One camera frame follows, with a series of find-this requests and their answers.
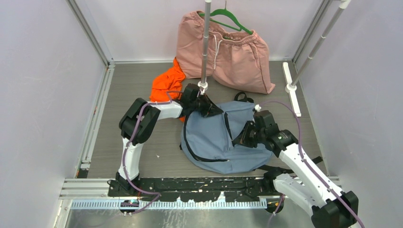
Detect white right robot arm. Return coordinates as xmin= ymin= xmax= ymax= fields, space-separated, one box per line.
xmin=234 ymin=105 xmax=364 ymax=228

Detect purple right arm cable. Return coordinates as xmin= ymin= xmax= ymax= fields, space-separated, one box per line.
xmin=258 ymin=100 xmax=366 ymax=228

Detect pink shorts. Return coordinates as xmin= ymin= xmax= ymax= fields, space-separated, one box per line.
xmin=176 ymin=11 xmax=275 ymax=94

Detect light blue backpack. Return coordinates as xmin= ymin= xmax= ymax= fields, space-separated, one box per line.
xmin=180 ymin=92 xmax=274 ymax=174

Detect orange shirt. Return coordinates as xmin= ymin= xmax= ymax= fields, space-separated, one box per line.
xmin=149 ymin=58 xmax=186 ymax=102

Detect green clothes hanger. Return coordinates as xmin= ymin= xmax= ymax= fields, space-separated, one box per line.
xmin=198 ymin=0 xmax=253 ymax=35

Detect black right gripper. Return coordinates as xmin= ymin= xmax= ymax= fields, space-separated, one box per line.
xmin=233 ymin=121 xmax=266 ymax=149

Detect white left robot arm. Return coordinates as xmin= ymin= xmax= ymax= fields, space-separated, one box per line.
xmin=115 ymin=84 xmax=223 ymax=196

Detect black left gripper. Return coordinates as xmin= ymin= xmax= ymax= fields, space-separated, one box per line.
xmin=189 ymin=93 xmax=223 ymax=117

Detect white right rack stand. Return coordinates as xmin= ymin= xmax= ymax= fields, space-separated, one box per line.
xmin=282 ymin=0 xmax=351 ymax=117

